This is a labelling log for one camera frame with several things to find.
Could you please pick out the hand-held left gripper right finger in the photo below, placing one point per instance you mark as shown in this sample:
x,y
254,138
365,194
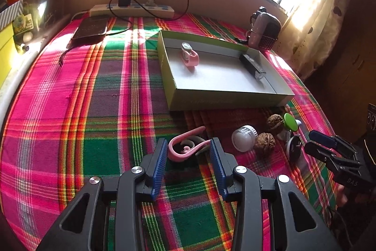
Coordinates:
x,y
218,170

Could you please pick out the white round jar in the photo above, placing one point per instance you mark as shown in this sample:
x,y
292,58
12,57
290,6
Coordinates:
x,y
243,139

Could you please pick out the white power strip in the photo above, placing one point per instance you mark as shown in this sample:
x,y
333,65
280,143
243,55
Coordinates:
x,y
102,10

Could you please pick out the green white cardboard box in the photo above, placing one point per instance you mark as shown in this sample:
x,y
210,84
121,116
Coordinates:
x,y
220,77

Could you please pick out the dark phone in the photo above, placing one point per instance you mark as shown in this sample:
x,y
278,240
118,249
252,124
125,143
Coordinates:
x,y
89,29

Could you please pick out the black heater plug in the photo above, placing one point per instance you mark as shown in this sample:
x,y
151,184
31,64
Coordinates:
x,y
241,40

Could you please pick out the cream dotted curtain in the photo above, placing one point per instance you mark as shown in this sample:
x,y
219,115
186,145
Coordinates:
x,y
317,18

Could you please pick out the pink white clip gadget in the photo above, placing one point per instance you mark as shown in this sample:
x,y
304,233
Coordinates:
x,y
189,58

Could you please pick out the white plug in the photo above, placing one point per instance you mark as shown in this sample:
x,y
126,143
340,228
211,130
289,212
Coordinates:
x,y
151,0

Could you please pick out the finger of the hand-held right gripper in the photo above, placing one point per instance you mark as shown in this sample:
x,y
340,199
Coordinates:
x,y
320,137
315,150

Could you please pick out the black box with white print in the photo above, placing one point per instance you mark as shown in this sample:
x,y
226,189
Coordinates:
x,y
371,117

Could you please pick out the yellow box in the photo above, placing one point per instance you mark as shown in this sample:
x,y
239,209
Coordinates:
x,y
6,54

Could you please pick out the brown walnut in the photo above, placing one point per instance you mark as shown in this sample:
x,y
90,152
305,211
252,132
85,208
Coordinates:
x,y
275,124
264,144

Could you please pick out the black round disc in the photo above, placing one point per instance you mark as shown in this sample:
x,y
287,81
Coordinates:
x,y
294,149

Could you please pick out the pink green plaid cloth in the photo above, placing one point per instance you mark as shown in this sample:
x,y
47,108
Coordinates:
x,y
88,121

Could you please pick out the pink ear hook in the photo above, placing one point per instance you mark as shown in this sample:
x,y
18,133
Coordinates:
x,y
176,152

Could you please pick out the green and white spool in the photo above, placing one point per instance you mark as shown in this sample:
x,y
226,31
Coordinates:
x,y
290,121

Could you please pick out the black remote-like device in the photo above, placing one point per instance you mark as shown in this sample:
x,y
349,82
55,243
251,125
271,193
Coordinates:
x,y
252,65

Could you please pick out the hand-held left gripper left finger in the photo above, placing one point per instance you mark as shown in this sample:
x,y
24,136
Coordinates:
x,y
158,164

